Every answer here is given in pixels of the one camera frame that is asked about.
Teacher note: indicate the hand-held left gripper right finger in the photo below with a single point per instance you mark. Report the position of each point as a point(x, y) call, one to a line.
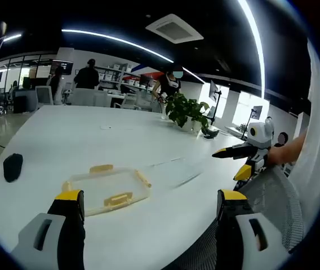
point(241, 233)

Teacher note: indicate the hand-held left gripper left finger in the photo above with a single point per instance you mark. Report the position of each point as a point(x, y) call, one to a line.
point(44, 233)

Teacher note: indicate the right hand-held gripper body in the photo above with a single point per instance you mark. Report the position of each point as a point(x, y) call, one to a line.
point(260, 133)

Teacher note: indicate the clear plastic box yellow buckles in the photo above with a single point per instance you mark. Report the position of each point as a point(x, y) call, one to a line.
point(112, 188)

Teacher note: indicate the person's right hand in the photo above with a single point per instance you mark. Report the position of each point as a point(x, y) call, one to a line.
point(279, 155)

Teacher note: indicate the black round device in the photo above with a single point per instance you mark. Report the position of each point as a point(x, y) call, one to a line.
point(211, 133)

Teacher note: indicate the grey mesh office chair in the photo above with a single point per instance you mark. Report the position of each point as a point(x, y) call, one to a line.
point(278, 202)

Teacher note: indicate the green potted plant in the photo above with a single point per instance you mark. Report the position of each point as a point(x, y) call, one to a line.
point(186, 111)

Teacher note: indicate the black pouch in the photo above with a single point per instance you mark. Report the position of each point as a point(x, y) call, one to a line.
point(13, 167)

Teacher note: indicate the ceiling light strip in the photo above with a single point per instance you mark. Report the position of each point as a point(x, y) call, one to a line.
point(115, 38)
point(254, 36)

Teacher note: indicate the ceiling air conditioner vent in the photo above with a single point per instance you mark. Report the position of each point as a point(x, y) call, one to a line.
point(174, 28)

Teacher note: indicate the white office chair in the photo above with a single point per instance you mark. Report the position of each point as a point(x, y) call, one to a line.
point(44, 95)

